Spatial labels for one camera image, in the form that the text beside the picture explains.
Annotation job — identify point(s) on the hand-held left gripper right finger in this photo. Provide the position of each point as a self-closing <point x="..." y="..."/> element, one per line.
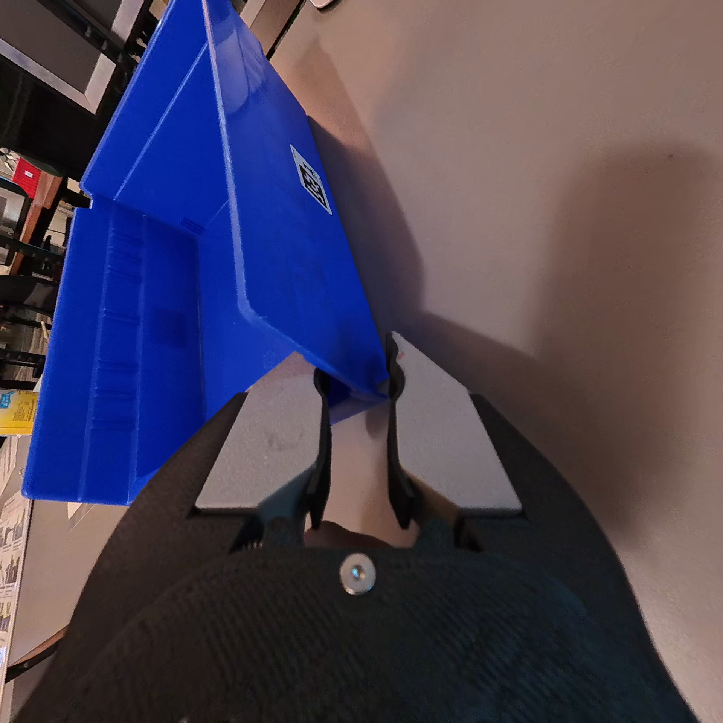
<point x="452" y="446"/>

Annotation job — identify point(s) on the red storage case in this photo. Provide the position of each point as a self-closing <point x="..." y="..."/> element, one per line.
<point x="27" y="176"/>

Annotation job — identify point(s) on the grey equipment case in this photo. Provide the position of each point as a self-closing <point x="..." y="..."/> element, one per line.
<point x="56" y="51"/>

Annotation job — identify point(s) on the white sign stand base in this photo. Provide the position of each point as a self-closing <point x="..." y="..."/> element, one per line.
<point x="322" y="3"/>

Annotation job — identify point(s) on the printed paper sheet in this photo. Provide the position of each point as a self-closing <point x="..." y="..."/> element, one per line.
<point x="14" y="553"/>

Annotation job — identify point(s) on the blue plastic bin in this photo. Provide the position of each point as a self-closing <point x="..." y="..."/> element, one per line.
<point x="271" y="226"/>

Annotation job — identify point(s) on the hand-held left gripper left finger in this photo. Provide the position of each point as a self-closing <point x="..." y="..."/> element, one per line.
<point x="265" y="452"/>

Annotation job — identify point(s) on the yellow box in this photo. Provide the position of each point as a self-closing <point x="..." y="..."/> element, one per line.
<point x="20" y="412"/>

